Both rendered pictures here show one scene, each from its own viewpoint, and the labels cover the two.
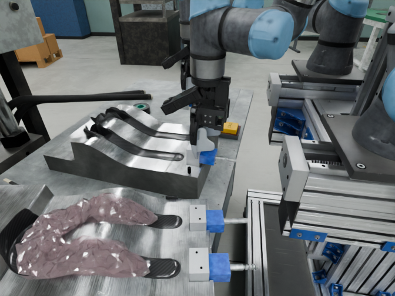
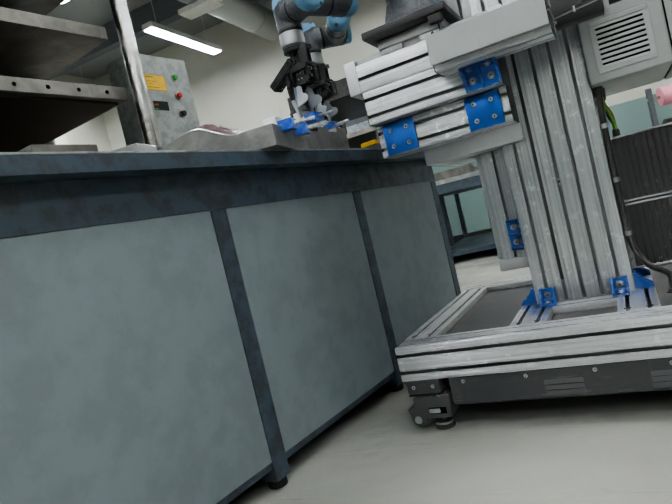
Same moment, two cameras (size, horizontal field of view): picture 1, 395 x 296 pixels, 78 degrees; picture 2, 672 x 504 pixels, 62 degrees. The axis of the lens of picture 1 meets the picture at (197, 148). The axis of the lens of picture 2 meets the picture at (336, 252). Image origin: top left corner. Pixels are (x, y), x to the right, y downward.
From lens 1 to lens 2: 1.46 m
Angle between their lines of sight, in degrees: 37
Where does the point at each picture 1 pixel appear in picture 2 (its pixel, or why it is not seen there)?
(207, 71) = (287, 38)
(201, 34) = (278, 17)
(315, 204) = (372, 88)
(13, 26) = (180, 128)
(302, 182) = (353, 72)
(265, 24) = not seen: outside the picture
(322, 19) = not seen: hidden behind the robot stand
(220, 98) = (303, 56)
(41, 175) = not seen: hidden behind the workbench
